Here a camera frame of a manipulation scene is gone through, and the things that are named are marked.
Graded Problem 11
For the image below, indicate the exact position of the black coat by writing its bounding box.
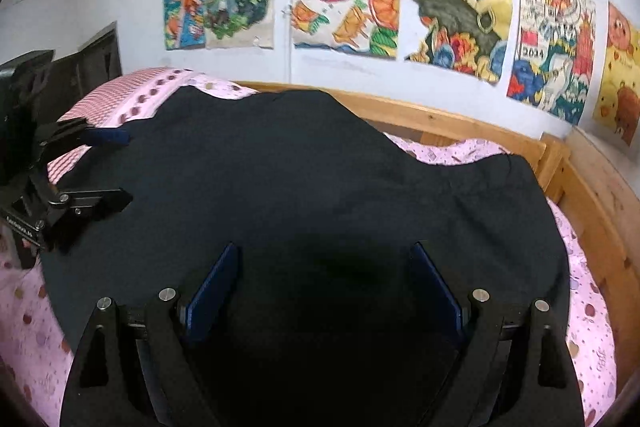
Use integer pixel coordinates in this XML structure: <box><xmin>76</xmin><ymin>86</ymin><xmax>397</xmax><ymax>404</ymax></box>
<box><xmin>42</xmin><ymin>88</ymin><xmax>570</xmax><ymax>426</ymax></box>

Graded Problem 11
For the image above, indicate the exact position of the dark wooden cabinet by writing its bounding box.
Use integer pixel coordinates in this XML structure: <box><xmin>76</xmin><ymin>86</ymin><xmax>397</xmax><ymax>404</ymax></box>
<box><xmin>35</xmin><ymin>22</ymin><xmax>122</xmax><ymax>124</ymax></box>

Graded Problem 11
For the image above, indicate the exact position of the pink apple print quilt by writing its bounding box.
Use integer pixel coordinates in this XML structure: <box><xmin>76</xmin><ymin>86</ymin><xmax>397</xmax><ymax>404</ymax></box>
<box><xmin>1</xmin><ymin>68</ymin><xmax>617</xmax><ymax>426</ymax></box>

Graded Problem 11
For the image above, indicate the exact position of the orange girl blue drawing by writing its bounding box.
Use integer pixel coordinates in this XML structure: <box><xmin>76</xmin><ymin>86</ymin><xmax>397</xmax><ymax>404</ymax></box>
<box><xmin>163</xmin><ymin>0</ymin><xmax>205</xmax><ymax>51</ymax></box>

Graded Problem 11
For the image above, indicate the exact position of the yellow bear drawing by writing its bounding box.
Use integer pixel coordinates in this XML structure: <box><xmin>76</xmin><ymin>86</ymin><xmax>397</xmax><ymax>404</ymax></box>
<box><xmin>592</xmin><ymin>3</ymin><xmax>640</xmax><ymax>147</ymax></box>

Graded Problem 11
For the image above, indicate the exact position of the red 2024 festival drawing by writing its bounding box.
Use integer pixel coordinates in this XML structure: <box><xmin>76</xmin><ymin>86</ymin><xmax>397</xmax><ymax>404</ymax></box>
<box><xmin>506</xmin><ymin>0</ymin><xmax>596</xmax><ymax>126</ymax></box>

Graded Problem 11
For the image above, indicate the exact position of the wooden bed frame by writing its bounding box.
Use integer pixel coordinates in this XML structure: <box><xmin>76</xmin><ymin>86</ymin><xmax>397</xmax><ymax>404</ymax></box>
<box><xmin>234</xmin><ymin>80</ymin><xmax>640</xmax><ymax>388</ymax></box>

